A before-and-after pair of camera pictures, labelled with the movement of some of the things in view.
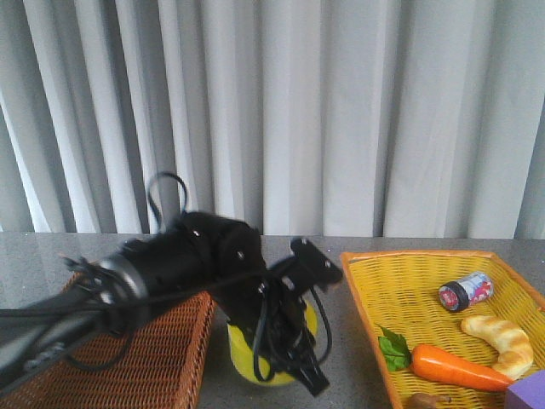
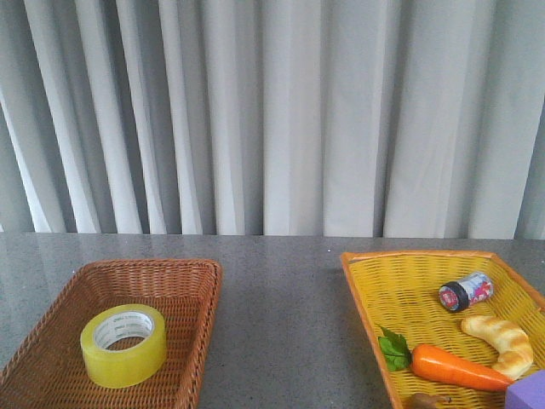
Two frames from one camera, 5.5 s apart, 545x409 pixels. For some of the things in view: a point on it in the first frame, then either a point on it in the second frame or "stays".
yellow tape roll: (243, 353) -> (123, 346)
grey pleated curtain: (342, 118) stays
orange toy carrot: (436, 363) stays
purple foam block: (526, 393) stays
